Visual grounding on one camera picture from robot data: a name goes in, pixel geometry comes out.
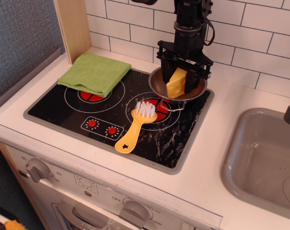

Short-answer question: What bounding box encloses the grey left oven knob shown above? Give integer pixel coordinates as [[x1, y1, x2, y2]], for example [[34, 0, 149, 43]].
[[26, 158, 50, 183]]

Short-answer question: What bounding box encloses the silver metal pot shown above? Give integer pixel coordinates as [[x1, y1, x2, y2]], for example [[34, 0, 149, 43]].
[[148, 67, 207, 112]]

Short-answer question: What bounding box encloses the yellow dish brush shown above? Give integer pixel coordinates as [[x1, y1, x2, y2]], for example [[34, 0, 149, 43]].
[[114, 102, 157, 154]]

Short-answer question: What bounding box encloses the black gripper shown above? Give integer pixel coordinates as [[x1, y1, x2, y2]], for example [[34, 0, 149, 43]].
[[157, 30, 213, 93]]

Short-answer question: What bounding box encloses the grey right oven knob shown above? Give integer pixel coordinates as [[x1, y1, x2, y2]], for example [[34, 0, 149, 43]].
[[119, 201, 149, 229]]

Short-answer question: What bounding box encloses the yellow toy cheese wedge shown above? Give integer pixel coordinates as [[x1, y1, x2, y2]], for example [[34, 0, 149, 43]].
[[166, 68, 187, 99]]

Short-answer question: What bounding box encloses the grey oven knob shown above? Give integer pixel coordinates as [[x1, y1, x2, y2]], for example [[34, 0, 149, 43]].
[[119, 201, 149, 229], [26, 158, 50, 183]]

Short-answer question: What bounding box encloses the orange object at corner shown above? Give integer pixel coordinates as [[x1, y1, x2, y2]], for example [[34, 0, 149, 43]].
[[4, 220, 26, 230]]

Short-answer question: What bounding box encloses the grey oven door handle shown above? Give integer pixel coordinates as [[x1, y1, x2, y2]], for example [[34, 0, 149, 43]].
[[58, 201, 108, 230]]

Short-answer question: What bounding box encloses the wooden side post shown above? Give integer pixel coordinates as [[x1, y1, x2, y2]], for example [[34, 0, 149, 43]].
[[53, 0, 91, 65]]

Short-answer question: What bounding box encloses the grey sink basin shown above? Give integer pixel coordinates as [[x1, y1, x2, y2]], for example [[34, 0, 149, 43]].
[[221, 108, 290, 219]]

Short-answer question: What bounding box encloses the green folded cloth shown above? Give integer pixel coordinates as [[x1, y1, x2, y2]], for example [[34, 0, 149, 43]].
[[57, 53, 132, 98]]

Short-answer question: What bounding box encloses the black toy stovetop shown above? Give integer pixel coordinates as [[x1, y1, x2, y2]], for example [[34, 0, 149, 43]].
[[23, 69, 214, 174]]

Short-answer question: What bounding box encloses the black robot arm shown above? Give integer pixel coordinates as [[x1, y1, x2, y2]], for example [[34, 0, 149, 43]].
[[157, 0, 215, 93]]

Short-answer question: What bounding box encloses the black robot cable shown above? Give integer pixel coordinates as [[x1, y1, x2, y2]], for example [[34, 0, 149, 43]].
[[199, 18, 215, 46]]

